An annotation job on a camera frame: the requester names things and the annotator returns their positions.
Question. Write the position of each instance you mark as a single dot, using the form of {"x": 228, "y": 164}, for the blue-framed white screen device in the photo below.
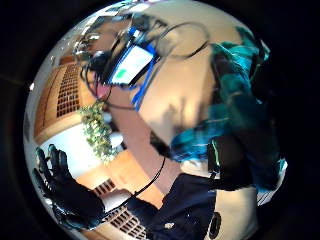
{"x": 131, "y": 65}

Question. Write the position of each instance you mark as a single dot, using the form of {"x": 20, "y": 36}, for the white plant pot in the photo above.
{"x": 116, "y": 139}

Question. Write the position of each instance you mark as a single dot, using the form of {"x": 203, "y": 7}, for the person's dark blue top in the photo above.
{"x": 186, "y": 206}

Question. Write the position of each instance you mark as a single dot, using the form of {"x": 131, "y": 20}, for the wooden grille wall panel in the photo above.
{"x": 66, "y": 96}

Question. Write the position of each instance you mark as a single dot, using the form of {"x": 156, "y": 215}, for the green leafy plant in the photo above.
{"x": 98, "y": 130}

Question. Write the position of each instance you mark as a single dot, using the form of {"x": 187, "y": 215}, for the wooden slatted cabinet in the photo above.
{"x": 126, "y": 186}

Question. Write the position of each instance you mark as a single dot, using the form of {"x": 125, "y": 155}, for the teal cloth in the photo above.
{"x": 240, "y": 110}

